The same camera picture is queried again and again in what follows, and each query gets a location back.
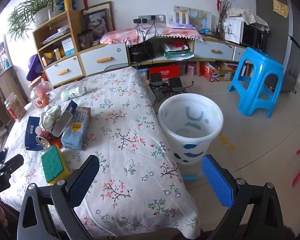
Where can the pale patterned cover cloth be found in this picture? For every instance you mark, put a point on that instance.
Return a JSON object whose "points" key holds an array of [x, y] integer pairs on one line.
{"points": [[247, 15]]}

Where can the red soda can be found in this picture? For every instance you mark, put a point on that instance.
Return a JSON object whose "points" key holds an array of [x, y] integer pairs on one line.
{"points": [[43, 140]]}

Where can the dark blue box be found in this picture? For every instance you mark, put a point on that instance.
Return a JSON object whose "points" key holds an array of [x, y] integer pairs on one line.
{"points": [[31, 132]]}

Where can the yellow box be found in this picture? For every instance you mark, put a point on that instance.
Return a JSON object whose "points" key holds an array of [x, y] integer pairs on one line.
{"points": [[48, 55]]}

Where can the purple plastic object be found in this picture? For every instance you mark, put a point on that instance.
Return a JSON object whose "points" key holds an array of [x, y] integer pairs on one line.
{"points": [[33, 65]]}

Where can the framed cat picture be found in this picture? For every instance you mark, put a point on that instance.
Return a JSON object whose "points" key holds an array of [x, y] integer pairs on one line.
{"points": [[97, 23]]}

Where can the pink floral cloth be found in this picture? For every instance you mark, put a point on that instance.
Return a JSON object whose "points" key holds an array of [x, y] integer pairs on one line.
{"points": [[120, 36]]}

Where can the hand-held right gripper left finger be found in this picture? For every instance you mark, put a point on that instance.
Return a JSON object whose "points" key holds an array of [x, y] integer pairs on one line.
{"points": [[83, 180]]}

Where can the dark patterned box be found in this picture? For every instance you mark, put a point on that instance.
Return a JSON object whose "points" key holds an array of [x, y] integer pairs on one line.
{"points": [[86, 40]]}

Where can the white bottle with green label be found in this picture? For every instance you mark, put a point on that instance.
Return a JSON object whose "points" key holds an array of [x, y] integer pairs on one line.
{"points": [[71, 94]]}

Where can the light blue cylinder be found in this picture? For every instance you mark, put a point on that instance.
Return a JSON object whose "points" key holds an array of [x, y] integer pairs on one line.
{"points": [[190, 178]]}

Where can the wall socket strip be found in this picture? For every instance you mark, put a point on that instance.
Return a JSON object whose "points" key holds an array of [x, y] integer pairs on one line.
{"points": [[145, 20]]}

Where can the white squeeze tube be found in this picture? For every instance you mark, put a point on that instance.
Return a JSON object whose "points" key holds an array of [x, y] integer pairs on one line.
{"points": [[62, 123]]}

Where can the wooden shelf unit with drawers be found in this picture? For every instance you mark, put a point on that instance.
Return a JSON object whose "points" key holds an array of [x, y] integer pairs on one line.
{"points": [[105, 55]]}

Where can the pink basket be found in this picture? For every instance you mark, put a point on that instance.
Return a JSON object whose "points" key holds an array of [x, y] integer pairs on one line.
{"points": [[182, 69], [192, 69]]}

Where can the yellow and blue bottle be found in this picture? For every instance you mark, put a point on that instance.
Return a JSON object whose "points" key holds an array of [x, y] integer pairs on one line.
{"points": [[67, 3]]}

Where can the light blue tissue pack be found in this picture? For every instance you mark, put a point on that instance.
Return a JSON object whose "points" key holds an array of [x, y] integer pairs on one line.
{"points": [[76, 132]]}

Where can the vase with twigs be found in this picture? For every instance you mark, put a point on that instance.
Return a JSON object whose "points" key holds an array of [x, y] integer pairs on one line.
{"points": [[220, 30]]}

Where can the green and yellow sponge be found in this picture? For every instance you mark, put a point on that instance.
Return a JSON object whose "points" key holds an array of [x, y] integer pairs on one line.
{"points": [[52, 162]]}

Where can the yellow jar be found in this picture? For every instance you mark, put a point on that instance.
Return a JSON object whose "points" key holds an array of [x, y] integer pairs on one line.
{"points": [[57, 53]]}

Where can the red boxes under cabinet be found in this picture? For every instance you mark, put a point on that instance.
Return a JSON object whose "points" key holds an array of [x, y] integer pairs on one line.
{"points": [[215, 73]]}

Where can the white router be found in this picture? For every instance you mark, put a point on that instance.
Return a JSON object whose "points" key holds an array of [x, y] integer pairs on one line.
{"points": [[177, 17]]}

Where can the glass jar with wooden lid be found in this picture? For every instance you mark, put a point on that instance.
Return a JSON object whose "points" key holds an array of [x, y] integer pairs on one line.
{"points": [[41, 95]]}

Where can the white box with drawing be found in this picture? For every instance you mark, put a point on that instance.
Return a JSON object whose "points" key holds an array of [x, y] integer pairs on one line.
{"points": [[232, 31]]}

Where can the potted spider plant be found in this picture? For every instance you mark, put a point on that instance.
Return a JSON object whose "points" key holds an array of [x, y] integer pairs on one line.
{"points": [[42, 13]]}

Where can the black stepper pedal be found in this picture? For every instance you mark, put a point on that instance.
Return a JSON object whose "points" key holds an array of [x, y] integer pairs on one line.
{"points": [[175, 83], [156, 79]]}

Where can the white and red bag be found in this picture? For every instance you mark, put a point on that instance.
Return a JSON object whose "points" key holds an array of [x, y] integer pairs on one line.
{"points": [[175, 46]]}

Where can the white bin with blue prints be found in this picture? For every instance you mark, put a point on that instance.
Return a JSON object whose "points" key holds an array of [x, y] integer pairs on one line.
{"points": [[190, 152]]}

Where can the clear snack container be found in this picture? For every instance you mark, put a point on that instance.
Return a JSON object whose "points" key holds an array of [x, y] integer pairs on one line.
{"points": [[15, 108]]}

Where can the blue and white box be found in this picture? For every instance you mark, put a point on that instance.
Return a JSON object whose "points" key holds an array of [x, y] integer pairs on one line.
{"points": [[68, 47]]}

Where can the dark blue packet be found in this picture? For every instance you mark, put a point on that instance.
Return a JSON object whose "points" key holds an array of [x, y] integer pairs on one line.
{"points": [[72, 104]]}

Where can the blue plastic stool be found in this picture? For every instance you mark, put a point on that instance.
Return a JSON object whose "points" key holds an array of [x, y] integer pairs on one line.
{"points": [[260, 60]]}

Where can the green bag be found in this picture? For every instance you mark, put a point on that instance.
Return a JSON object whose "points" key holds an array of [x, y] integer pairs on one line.
{"points": [[177, 54]]}

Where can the red cardboard box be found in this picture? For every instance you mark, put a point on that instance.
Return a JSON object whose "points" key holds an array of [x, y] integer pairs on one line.
{"points": [[165, 72]]}

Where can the stack of papers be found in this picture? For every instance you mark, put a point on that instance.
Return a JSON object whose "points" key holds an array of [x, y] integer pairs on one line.
{"points": [[56, 33]]}

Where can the grey refrigerator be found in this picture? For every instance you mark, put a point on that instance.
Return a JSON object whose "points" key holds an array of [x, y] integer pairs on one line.
{"points": [[292, 50]]}

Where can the floral tablecloth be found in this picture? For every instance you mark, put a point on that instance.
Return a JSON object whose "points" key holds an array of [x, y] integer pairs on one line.
{"points": [[130, 155]]}

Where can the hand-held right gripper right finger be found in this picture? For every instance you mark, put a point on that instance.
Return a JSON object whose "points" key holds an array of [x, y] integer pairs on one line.
{"points": [[217, 180]]}

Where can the map printed paper bag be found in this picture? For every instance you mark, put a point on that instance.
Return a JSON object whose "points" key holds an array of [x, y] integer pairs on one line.
{"points": [[202, 17]]}

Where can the yellow note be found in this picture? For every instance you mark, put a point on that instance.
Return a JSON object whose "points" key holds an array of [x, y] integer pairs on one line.
{"points": [[280, 8]]}

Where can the wooden picture frame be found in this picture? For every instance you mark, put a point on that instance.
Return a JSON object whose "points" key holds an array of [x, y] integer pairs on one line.
{"points": [[111, 12]]}

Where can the pale paper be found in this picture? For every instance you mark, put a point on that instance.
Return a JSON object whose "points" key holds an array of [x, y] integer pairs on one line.
{"points": [[50, 116]]}

